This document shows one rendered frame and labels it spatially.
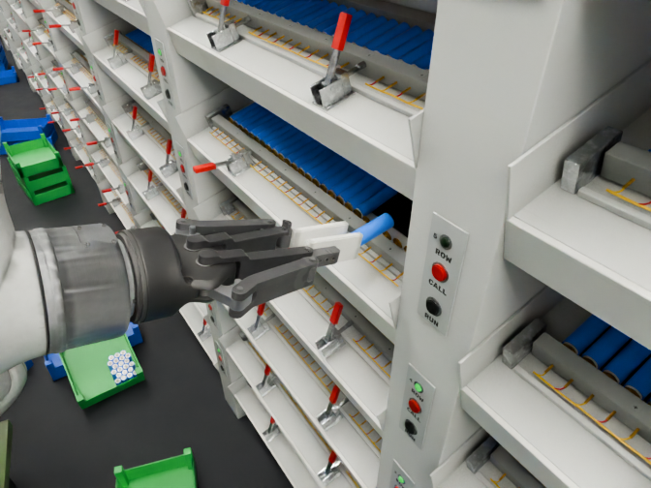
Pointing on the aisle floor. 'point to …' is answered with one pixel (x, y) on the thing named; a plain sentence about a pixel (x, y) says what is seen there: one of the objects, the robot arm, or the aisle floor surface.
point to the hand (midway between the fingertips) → (325, 244)
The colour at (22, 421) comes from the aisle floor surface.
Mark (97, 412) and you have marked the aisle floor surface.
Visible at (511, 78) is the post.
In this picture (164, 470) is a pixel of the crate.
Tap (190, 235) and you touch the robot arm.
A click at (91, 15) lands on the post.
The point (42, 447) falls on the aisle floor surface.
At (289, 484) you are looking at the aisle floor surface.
